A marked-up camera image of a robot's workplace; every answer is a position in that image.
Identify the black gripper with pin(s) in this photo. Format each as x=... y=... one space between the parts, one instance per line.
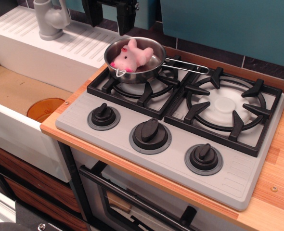
x=126 y=13

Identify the pink stuffed pig toy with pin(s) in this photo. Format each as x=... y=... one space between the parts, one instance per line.
x=130 y=58

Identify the stainless steel pan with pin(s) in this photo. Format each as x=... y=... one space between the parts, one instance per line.
x=151 y=70

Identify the grey toy faucet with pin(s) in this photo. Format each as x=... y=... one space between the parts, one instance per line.
x=51 y=21

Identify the black left burner grate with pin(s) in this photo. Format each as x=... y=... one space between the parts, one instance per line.
x=152 y=98

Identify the black burner grate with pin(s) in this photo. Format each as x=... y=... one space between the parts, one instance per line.
x=246 y=137
x=152 y=98

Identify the white toy sink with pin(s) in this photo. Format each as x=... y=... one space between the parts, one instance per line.
x=32 y=69

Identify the black left stove knob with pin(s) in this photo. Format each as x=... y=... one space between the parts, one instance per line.
x=103 y=118

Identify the black stove knob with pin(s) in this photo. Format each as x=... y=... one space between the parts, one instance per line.
x=150 y=137
x=203 y=159
x=103 y=118

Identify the orange plastic bowl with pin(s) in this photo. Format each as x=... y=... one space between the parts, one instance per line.
x=42 y=109

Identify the black middle stove knob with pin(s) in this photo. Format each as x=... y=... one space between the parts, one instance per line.
x=150 y=137

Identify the white right burner cap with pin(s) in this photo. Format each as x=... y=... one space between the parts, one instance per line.
x=223 y=102

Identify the teal cabinet right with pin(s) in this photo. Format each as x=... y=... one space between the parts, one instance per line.
x=253 y=28

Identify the black right burner grate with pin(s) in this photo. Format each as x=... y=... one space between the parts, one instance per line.
x=246 y=137

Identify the black right stove knob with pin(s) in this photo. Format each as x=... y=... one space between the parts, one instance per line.
x=203 y=159

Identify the wooden drawer fronts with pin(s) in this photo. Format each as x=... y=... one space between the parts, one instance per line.
x=40 y=191

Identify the toy oven door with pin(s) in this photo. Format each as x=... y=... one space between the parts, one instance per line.
x=125 y=216

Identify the grey toy stove top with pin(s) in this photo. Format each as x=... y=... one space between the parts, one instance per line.
x=233 y=185

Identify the black oven door handle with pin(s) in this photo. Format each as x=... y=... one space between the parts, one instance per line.
x=94 y=175

